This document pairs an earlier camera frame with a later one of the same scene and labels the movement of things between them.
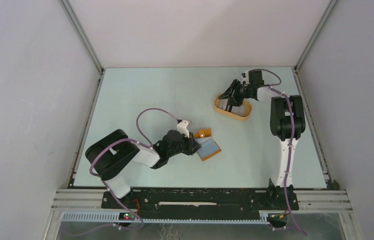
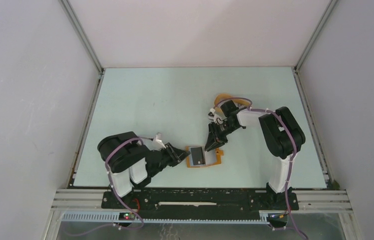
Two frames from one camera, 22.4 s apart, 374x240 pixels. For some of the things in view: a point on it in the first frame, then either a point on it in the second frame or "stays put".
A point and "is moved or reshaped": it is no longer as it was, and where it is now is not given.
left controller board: [126, 216] stays put
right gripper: [236, 100] -> [214, 134]
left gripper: [192, 145] -> [175, 154]
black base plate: [200, 204] stays put
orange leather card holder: [209, 147] is moved or reshaped
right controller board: [277, 218] stays put
